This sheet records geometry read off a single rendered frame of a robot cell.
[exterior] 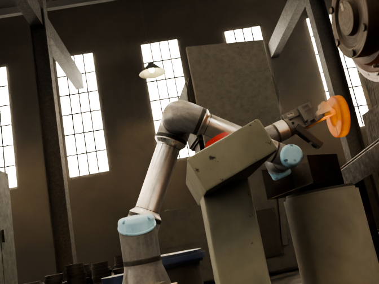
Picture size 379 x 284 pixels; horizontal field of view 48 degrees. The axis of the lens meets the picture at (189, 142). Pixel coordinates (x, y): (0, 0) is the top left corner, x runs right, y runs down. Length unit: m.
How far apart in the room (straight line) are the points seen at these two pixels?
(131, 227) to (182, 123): 0.37
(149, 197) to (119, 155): 10.21
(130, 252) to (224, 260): 0.74
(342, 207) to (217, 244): 0.20
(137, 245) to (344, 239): 0.77
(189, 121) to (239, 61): 2.98
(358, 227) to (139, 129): 11.18
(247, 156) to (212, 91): 3.60
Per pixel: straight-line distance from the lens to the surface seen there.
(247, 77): 4.30
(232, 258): 0.61
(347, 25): 1.62
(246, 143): 0.56
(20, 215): 12.11
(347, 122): 1.64
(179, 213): 3.68
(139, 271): 1.32
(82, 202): 11.68
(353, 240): 0.69
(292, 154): 1.44
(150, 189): 1.48
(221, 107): 4.12
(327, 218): 0.68
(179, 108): 1.42
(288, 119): 1.62
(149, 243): 1.33
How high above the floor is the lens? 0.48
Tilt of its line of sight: 12 degrees up
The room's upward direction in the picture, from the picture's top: 11 degrees counter-clockwise
